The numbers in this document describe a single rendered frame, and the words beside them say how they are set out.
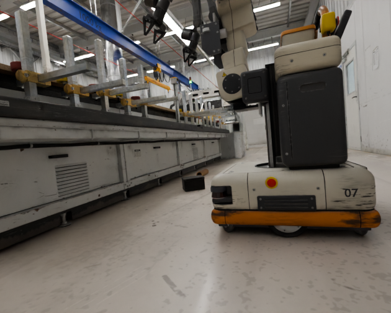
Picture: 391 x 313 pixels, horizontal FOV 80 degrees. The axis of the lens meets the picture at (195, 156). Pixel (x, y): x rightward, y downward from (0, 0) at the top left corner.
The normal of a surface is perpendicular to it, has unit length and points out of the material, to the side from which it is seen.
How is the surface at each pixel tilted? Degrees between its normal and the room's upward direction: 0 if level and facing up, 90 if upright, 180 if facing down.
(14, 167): 93
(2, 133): 90
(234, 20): 90
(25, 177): 88
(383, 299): 0
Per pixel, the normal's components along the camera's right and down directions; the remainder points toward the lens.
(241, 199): -0.32, 0.08
